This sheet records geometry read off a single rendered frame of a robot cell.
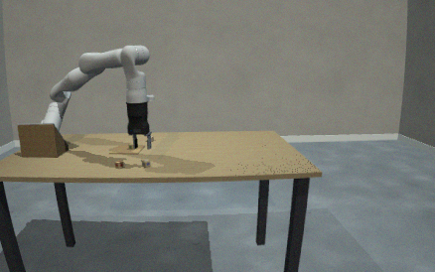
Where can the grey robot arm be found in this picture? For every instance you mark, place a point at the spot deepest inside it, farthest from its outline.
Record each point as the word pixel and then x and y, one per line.
pixel 128 58

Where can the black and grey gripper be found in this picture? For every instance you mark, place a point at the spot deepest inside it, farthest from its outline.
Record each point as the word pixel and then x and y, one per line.
pixel 137 109

